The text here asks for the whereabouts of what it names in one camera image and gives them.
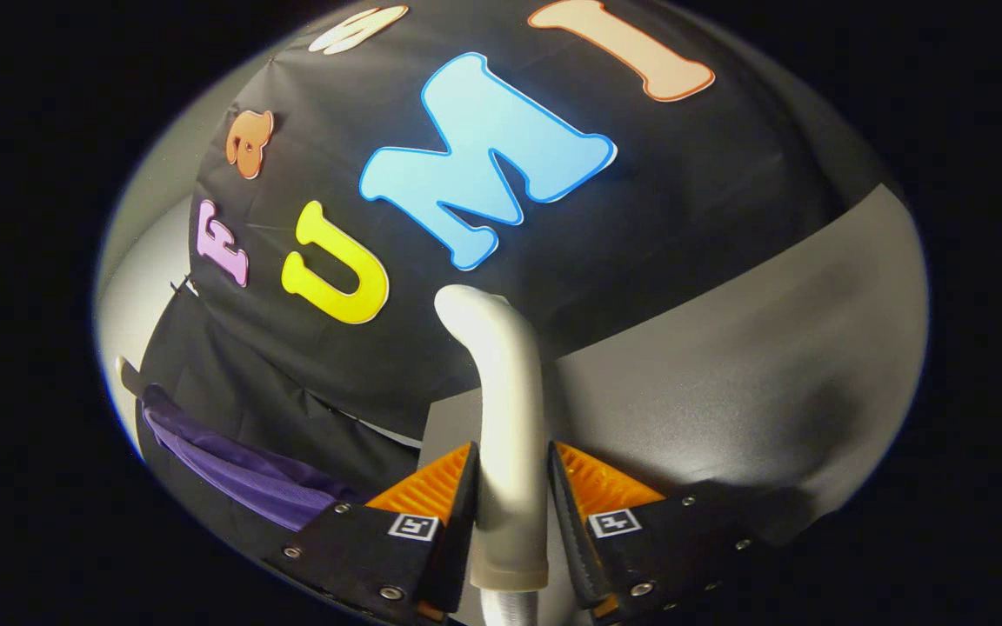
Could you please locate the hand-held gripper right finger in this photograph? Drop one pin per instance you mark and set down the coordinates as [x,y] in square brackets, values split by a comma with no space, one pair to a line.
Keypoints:
[666,556]

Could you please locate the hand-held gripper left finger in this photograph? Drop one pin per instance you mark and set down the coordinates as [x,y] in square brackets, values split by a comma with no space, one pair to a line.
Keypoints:
[362,556]

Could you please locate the grey cabinet with black top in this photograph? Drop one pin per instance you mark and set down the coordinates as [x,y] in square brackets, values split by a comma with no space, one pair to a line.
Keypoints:
[727,365]

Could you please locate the white garment steamer head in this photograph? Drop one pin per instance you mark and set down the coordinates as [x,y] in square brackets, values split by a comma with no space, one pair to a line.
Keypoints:
[510,435]

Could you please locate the purple jacket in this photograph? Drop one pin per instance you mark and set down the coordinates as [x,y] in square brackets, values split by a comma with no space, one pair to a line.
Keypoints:
[249,474]

